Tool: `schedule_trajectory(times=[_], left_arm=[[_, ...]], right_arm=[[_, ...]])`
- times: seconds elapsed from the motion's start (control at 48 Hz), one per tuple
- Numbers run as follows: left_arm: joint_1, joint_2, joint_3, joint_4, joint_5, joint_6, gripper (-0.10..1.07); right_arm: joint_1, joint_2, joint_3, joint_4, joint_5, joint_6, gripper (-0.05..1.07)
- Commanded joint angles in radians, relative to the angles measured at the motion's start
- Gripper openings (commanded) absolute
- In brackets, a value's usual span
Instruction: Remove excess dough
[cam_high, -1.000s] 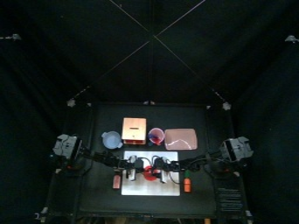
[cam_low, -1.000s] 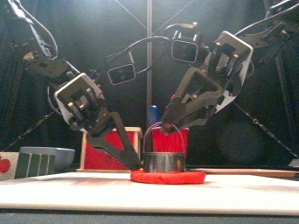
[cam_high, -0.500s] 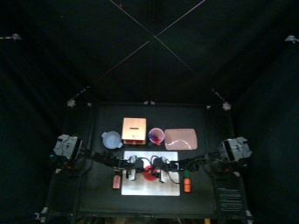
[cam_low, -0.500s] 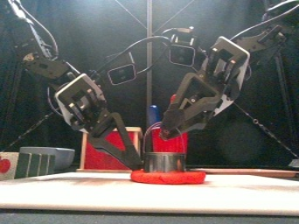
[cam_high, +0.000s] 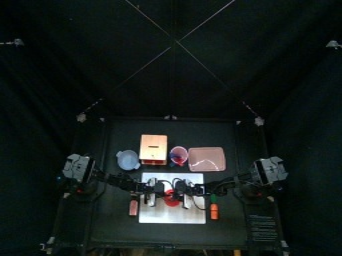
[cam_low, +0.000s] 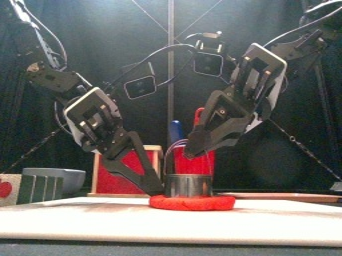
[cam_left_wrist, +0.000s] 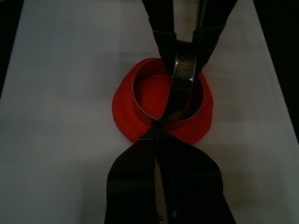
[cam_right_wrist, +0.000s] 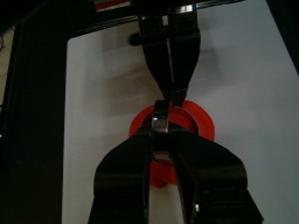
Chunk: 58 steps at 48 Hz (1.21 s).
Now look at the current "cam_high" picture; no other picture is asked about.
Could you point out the red play dough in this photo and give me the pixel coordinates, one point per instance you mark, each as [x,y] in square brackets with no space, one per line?
[172,200]

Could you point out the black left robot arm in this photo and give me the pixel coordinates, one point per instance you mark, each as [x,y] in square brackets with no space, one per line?
[118,181]

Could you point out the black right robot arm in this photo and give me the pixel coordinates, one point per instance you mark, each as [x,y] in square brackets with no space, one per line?
[222,186]

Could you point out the red and white toy block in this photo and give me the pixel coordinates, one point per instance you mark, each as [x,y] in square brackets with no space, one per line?
[134,208]

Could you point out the white rectangular cutting board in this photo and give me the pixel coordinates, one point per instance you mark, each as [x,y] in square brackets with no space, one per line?
[169,215]

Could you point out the orange toy carrot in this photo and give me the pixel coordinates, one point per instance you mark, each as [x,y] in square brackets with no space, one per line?
[214,211]

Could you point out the light blue plastic bowl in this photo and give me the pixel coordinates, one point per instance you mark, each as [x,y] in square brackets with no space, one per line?
[129,160]

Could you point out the pink square tray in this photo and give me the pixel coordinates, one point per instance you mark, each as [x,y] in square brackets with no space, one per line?
[208,159]

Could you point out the wooden box with slot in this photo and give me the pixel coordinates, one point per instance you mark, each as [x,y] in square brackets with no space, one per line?
[154,146]

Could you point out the white printed warning label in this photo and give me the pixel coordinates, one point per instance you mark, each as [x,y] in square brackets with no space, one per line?
[262,228]

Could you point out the silver spring clamp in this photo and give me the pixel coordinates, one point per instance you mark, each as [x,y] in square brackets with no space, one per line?
[81,117]
[335,44]
[18,42]
[260,121]
[170,117]

